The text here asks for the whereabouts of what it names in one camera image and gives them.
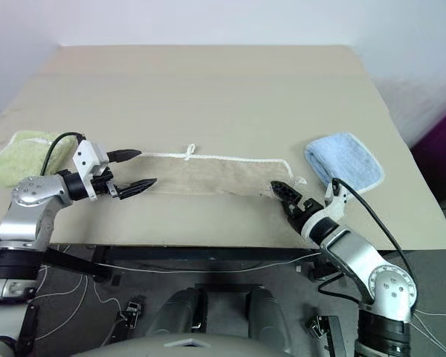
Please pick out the dark grey rounded leg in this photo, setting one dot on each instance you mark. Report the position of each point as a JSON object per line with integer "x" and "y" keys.
{"x": 174, "y": 316}
{"x": 267, "y": 316}

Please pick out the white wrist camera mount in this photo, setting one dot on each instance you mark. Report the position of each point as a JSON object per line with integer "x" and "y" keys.
{"x": 336, "y": 204}
{"x": 89, "y": 156}

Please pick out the beige towel with white trim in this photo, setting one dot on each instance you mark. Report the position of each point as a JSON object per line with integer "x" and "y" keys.
{"x": 215, "y": 175}

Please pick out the folded green towel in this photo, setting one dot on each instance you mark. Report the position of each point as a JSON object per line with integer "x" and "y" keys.
{"x": 18, "y": 160}

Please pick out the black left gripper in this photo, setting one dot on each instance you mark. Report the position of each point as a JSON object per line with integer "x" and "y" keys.
{"x": 104, "y": 180}

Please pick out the purple object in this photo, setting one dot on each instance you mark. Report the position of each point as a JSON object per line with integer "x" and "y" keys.
{"x": 440, "y": 160}

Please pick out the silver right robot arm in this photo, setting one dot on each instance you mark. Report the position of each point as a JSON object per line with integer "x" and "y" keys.
{"x": 353, "y": 253}

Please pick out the black table frame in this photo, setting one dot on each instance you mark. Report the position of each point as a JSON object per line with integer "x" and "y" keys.
{"x": 193, "y": 254}

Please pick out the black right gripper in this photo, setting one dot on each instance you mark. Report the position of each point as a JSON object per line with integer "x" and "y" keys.
{"x": 301, "y": 212}

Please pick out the folded blue towel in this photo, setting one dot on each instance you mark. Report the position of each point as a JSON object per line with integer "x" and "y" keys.
{"x": 345, "y": 156}

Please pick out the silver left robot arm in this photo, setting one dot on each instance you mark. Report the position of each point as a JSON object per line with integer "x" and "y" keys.
{"x": 33, "y": 189}

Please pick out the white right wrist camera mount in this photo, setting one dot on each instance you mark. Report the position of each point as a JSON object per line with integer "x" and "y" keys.
{"x": 336, "y": 204}

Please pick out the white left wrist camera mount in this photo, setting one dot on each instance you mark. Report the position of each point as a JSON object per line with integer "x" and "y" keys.
{"x": 89, "y": 156}

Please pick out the grey robot torso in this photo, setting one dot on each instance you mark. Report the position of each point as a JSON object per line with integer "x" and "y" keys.
{"x": 182, "y": 346}

